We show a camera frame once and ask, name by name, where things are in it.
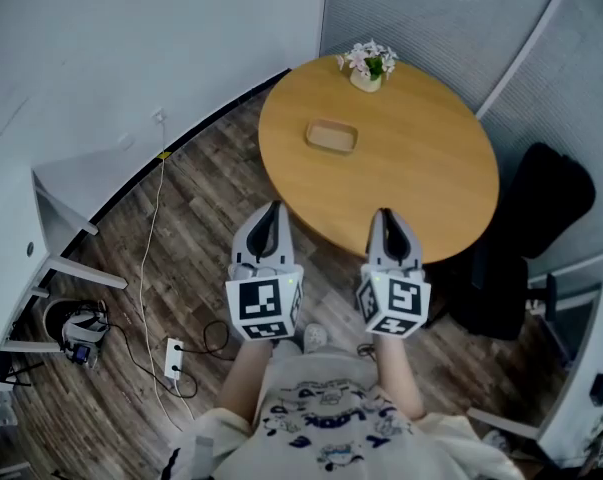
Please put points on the person's right forearm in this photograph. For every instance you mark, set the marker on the person's right forearm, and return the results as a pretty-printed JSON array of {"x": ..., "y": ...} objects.
[{"x": 398, "y": 373}]

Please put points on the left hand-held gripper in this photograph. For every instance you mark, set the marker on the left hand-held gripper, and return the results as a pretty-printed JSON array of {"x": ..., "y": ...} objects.
[{"x": 258, "y": 300}]

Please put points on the blank white wall plate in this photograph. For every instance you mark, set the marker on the blank white wall plate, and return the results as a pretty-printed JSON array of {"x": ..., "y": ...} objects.
[{"x": 126, "y": 141}]

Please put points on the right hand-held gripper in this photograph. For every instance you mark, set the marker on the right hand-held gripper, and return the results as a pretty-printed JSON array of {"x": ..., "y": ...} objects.
[{"x": 396, "y": 303}]

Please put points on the white desk with black edge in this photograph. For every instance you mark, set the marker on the white desk with black edge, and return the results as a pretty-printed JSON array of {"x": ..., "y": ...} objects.
[{"x": 576, "y": 393}]

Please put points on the pink flowers in beige pot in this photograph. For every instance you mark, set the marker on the pink flowers in beige pot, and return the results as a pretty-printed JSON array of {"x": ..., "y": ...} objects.
[{"x": 366, "y": 68}]

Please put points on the person's left forearm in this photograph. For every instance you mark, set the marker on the person's left forearm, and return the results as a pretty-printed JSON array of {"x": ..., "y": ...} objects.
[{"x": 243, "y": 378}]

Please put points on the shallow beige tray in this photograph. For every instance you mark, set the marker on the shallow beige tray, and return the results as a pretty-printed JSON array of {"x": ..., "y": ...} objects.
[{"x": 331, "y": 137}]

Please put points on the person's white shoe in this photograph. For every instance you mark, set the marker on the person's white shoe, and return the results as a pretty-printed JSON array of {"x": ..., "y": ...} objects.
[{"x": 315, "y": 338}]

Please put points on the round wooden table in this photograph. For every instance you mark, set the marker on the round wooden table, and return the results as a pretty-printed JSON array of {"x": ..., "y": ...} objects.
[{"x": 421, "y": 168}]

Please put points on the white headset device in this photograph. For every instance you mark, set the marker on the white headset device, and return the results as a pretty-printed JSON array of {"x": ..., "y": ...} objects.
[{"x": 83, "y": 333}]

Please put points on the person's cream printed shirt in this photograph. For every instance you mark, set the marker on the person's cream printed shirt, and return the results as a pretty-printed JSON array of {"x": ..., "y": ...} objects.
[{"x": 331, "y": 418}]

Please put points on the white power strip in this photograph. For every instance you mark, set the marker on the white power strip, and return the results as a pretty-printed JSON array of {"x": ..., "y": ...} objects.
[{"x": 173, "y": 360}]

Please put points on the black office chair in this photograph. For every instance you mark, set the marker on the black office chair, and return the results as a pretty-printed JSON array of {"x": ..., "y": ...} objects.
[{"x": 536, "y": 203}]

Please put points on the white wall socket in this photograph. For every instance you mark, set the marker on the white wall socket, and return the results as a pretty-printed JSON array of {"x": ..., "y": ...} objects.
[{"x": 159, "y": 116}]

